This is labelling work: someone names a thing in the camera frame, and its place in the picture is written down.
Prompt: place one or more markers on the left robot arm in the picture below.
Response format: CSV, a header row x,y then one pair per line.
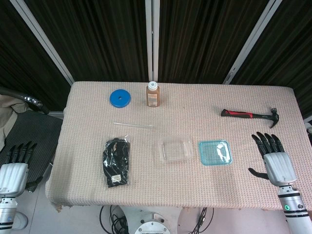
x,y
6,210

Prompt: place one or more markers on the black gloves in plastic bag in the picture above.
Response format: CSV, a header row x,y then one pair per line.
x,y
117,162

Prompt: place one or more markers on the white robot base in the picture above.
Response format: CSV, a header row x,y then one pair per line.
x,y
152,221

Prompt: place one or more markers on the pink waffle tablecloth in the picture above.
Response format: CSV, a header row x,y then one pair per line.
x,y
170,151

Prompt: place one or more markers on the blue round disc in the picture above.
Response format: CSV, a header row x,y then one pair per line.
x,y
120,97

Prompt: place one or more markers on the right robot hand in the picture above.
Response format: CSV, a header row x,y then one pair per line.
x,y
279,168

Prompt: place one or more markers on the teal container lid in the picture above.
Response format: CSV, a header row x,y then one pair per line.
x,y
214,153

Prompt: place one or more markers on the beige jacket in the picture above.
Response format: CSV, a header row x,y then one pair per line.
x,y
8,117

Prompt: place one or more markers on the black and red claw hammer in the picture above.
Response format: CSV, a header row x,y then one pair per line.
x,y
253,116

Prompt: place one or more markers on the brown bottle with white cap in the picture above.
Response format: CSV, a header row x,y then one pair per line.
x,y
152,95

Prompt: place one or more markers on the black office chair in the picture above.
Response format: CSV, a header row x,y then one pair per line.
x,y
29,136

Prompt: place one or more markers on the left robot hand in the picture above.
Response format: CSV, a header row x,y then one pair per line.
x,y
13,170

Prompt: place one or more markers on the clear glass rod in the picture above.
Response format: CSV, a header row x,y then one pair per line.
x,y
134,125

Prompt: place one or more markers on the clear plastic container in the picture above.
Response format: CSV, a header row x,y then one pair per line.
x,y
175,148

